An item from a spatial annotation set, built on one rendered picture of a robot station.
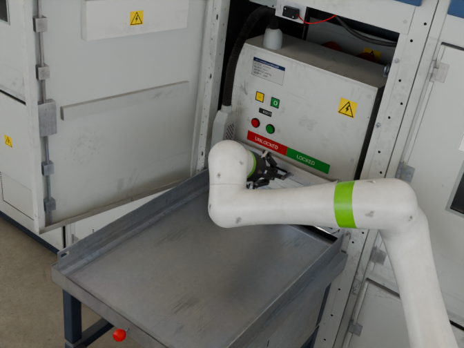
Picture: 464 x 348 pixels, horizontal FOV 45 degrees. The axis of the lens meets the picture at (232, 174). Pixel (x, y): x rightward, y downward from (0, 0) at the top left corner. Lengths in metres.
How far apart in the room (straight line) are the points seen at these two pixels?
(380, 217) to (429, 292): 0.23
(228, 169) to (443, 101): 0.58
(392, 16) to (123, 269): 1.02
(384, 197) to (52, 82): 0.94
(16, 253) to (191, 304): 1.68
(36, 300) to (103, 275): 1.21
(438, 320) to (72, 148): 1.12
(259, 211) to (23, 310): 1.62
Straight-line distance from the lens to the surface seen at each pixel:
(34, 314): 2.78
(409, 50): 1.58
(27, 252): 3.12
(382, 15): 1.59
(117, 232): 1.79
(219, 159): 1.49
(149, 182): 2.02
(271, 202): 1.42
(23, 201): 3.09
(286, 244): 1.86
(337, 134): 1.77
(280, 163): 1.87
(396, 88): 1.61
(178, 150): 2.04
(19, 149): 2.93
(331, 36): 2.36
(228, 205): 1.47
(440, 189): 1.64
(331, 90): 1.74
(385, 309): 1.90
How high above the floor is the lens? 1.95
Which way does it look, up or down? 30 degrees down
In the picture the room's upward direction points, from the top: 8 degrees clockwise
